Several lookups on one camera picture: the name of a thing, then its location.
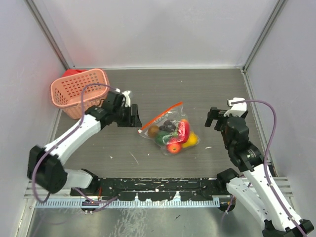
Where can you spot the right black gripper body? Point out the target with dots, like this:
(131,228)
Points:
(221,124)

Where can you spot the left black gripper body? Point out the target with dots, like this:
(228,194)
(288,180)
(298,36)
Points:
(122,116)

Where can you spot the yellow toy pear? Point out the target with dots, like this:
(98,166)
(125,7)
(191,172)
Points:
(191,141)

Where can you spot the dark green toy avocado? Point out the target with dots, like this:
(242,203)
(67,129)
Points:
(162,138)

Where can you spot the clear zip top bag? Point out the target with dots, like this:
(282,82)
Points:
(175,113)

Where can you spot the red toy apple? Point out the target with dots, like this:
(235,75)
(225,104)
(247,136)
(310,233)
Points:
(174,148)

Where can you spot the pink plastic basket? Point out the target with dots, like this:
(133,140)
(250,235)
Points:
(83,90)

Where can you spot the red yellow toy mango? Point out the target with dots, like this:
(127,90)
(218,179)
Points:
(182,131)

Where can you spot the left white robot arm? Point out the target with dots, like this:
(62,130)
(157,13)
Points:
(46,164)

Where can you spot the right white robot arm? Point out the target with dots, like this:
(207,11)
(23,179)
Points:
(265,201)

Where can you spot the red cloth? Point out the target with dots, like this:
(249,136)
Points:
(71,72)

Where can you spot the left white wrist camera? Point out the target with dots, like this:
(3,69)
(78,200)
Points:
(127,97)

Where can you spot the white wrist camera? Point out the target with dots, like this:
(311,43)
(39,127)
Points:
(127,97)
(238,107)

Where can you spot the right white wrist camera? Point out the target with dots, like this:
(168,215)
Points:
(238,107)

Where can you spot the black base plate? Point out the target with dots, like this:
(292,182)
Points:
(157,189)

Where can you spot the white slotted cable duct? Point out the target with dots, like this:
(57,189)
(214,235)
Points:
(175,203)

